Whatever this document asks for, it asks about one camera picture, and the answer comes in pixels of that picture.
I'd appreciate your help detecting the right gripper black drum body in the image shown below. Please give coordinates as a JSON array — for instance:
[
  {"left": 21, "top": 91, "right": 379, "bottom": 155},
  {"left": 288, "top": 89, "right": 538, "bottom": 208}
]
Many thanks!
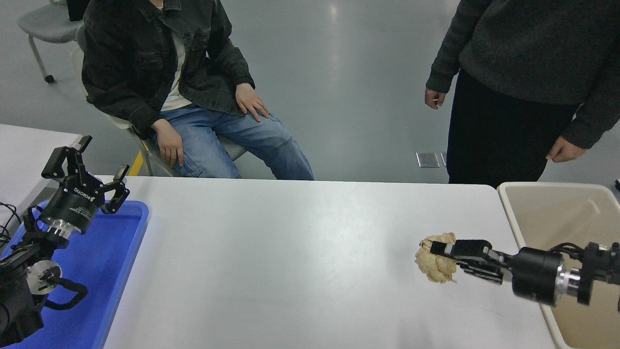
[{"left": 511, "top": 247, "right": 562, "bottom": 307}]

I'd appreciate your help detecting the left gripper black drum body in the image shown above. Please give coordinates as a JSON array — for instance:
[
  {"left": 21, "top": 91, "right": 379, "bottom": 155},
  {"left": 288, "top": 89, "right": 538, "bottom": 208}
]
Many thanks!
[{"left": 41, "top": 175, "right": 103, "bottom": 233}]

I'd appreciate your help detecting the tan paper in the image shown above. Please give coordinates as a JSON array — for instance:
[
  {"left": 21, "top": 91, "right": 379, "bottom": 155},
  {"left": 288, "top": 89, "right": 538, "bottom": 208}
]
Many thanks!
[{"left": 415, "top": 233, "right": 458, "bottom": 284}]

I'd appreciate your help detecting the seated person's right hand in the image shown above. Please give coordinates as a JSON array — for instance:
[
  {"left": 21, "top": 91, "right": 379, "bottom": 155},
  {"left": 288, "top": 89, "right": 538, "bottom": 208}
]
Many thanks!
[{"left": 151, "top": 119, "right": 186, "bottom": 167}]

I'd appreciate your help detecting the standing person's left hand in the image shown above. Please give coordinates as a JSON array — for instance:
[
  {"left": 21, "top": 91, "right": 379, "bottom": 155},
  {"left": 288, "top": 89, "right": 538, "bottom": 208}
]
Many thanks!
[{"left": 545, "top": 136, "right": 588, "bottom": 163}]

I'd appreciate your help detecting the standing person's right hand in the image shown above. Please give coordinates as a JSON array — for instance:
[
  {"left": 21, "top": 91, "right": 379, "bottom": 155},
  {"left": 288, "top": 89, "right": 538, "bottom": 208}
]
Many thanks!
[{"left": 424, "top": 87, "right": 446, "bottom": 110}]

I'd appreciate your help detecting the seated person's left hand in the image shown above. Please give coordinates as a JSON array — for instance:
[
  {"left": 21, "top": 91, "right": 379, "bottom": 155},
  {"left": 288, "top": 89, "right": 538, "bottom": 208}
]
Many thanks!
[{"left": 236, "top": 82, "right": 272, "bottom": 122}]

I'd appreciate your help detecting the blue plastic tray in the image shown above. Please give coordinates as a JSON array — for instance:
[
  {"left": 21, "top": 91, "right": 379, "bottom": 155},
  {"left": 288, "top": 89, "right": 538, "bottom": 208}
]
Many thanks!
[{"left": 0, "top": 199, "right": 150, "bottom": 349}]

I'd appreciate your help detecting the large pale beige bin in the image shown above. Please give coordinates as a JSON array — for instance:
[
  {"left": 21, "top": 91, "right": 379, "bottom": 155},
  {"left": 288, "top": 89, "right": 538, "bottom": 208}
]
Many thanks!
[{"left": 498, "top": 182, "right": 620, "bottom": 349}]

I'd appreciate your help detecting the seated person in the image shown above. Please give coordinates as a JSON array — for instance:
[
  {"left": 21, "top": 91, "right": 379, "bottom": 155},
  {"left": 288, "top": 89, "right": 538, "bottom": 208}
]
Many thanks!
[{"left": 81, "top": 0, "right": 315, "bottom": 181}]

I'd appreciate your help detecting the pale chair under seated person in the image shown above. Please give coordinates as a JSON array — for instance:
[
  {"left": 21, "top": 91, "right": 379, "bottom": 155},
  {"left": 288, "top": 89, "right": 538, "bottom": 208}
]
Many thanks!
[{"left": 72, "top": 23, "right": 248, "bottom": 176}]

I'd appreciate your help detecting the grey wheeled chair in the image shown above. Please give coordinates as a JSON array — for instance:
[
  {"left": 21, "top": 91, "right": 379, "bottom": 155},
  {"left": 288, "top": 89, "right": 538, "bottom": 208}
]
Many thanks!
[{"left": 17, "top": 0, "right": 85, "bottom": 83}]

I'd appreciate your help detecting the black bag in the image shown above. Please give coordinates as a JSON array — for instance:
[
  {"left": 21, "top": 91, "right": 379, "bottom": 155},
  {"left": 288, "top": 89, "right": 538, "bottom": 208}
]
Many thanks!
[{"left": 67, "top": 0, "right": 90, "bottom": 21}]

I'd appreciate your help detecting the standing person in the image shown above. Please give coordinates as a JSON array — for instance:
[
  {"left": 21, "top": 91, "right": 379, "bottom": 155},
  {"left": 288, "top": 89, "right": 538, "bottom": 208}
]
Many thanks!
[{"left": 424, "top": 0, "right": 620, "bottom": 189}]

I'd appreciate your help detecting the thin black cable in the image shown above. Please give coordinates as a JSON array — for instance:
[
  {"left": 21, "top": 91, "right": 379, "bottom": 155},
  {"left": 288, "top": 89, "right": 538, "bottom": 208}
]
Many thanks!
[{"left": 0, "top": 201, "right": 22, "bottom": 250}]

